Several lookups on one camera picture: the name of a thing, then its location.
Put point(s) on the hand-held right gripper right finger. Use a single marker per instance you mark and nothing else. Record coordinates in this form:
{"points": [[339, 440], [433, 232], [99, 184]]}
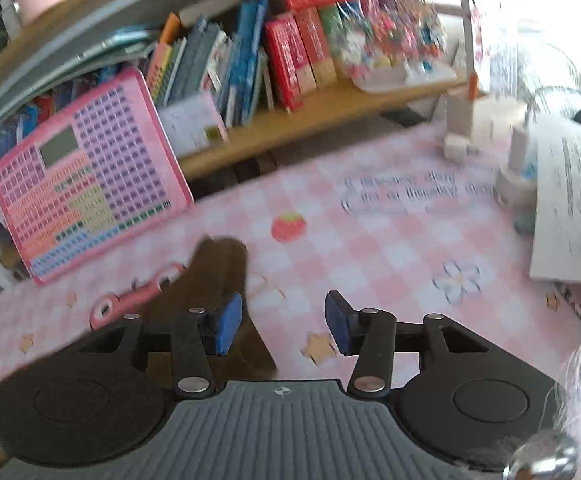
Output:
{"points": [[338, 322]]}

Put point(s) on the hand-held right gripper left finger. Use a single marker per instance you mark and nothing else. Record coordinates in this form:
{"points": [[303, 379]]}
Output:
{"points": [[226, 325]]}

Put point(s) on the brown garment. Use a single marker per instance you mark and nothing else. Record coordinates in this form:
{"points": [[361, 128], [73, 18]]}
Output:
{"points": [[215, 272]]}

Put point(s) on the pink checked desk mat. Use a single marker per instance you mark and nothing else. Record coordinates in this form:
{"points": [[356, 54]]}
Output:
{"points": [[385, 240]]}

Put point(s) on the small white box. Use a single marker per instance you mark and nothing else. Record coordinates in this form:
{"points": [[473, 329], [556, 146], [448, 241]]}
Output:
{"points": [[193, 125]]}

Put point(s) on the pink learning keyboard board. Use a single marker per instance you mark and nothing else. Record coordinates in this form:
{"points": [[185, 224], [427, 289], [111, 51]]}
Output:
{"points": [[95, 170]]}

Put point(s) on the wooden bookshelf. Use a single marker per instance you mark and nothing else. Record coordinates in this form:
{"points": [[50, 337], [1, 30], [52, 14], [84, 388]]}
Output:
{"points": [[320, 105]]}

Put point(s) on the white bottle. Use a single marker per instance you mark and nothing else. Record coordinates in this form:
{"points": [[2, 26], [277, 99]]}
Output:
{"points": [[516, 170]]}

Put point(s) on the silver bell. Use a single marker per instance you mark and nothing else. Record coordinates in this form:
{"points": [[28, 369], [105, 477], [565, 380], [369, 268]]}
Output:
{"points": [[540, 457]]}

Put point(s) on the row of assorted books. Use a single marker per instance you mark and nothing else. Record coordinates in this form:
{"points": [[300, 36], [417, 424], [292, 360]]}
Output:
{"points": [[220, 65]]}

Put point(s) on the white paper sheets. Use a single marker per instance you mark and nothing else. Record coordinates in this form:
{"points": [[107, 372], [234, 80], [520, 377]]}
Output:
{"points": [[570, 200]]}

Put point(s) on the upright red book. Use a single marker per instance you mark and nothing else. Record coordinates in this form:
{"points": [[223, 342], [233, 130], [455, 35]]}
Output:
{"points": [[283, 60], [315, 47]]}

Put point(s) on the colourful flower ornament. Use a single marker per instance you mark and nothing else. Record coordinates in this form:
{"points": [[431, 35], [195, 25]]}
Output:
{"points": [[395, 35]]}

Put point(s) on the teal slim notebook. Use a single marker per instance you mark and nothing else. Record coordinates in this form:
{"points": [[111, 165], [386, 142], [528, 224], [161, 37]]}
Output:
{"points": [[115, 47]]}

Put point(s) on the white lamp pole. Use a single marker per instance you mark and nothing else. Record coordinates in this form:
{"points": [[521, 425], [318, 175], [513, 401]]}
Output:
{"points": [[469, 35]]}

